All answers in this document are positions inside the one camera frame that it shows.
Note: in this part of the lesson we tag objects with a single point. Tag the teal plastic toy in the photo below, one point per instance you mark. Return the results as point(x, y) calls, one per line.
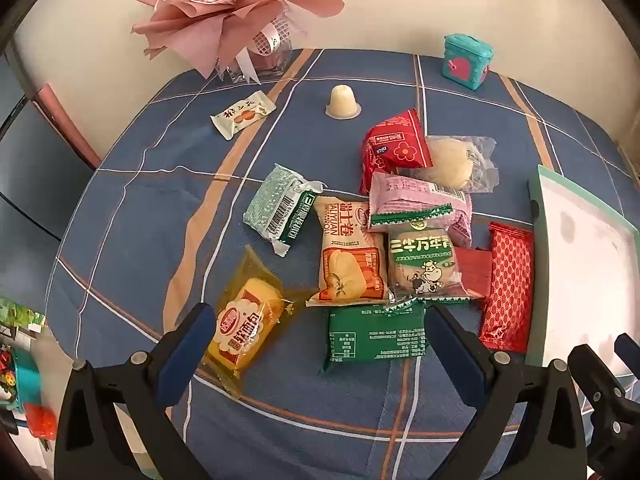
point(22, 380)

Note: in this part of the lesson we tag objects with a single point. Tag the reddish wooden chair frame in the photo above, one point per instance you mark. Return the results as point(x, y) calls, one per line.
point(65, 120)

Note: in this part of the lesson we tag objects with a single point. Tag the dark grey cabinet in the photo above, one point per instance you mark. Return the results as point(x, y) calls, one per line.
point(35, 175)

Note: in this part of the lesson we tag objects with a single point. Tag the red flower-print snack packet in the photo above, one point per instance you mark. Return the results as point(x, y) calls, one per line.
point(395, 150)

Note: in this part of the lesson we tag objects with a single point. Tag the teal toy box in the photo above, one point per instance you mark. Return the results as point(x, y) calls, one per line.
point(465, 62)

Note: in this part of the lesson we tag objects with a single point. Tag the white jelly cup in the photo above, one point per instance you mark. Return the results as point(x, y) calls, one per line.
point(342, 102)

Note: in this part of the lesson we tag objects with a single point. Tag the dark green snack packet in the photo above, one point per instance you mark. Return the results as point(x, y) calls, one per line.
point(372, 335)

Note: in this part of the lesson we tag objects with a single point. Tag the pink paper flower bouquet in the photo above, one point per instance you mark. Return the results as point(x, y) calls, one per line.
point(220, 5)

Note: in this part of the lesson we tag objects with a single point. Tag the teal tray with white inside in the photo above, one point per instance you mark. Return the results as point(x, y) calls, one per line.
point(580, 270)

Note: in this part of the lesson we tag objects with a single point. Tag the green printed bag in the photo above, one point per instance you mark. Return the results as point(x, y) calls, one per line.
point(20, 317)

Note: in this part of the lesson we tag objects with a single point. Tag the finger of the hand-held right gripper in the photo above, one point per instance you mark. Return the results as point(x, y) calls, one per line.
point(600, 395)
point(630, 352)

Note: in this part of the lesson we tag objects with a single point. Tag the small white snack packet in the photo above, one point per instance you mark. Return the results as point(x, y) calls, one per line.
point(242, 114)

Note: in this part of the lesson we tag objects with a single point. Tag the clear glass vase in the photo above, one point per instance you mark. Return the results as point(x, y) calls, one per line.
point(272, 57)

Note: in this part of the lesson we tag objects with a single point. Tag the small plain red packet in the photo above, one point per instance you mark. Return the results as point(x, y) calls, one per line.
point(474, 272)

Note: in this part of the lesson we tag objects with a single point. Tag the yellow bread packet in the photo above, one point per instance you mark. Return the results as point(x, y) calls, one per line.
point(250, 320)

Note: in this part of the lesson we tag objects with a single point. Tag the green white cow-print packet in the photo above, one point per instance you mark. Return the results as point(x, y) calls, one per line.
point(425, 265)

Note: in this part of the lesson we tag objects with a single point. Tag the cream swiss roll packet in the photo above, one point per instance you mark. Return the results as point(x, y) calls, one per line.
point(347, 255)

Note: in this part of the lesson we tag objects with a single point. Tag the pale green snack packet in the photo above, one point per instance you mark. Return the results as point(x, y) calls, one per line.
point(275, 200)

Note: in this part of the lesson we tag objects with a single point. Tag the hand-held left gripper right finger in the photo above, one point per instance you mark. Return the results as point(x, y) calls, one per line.
point(455, 355)

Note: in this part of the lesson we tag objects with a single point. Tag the pink snack packet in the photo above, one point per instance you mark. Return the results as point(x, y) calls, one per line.
point(415, 197)

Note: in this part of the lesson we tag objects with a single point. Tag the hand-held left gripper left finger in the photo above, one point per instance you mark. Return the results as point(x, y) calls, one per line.
point(192, 345)

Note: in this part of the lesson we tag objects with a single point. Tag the red gold-patterned packet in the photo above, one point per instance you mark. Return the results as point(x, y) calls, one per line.
point(507, 285)

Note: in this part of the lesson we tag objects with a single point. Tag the orange plastic toy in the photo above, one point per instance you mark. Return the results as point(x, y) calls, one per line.
point(40, 420)

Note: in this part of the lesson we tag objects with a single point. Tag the clear packet with white bun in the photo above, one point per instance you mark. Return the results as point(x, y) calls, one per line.
point(457, 162)

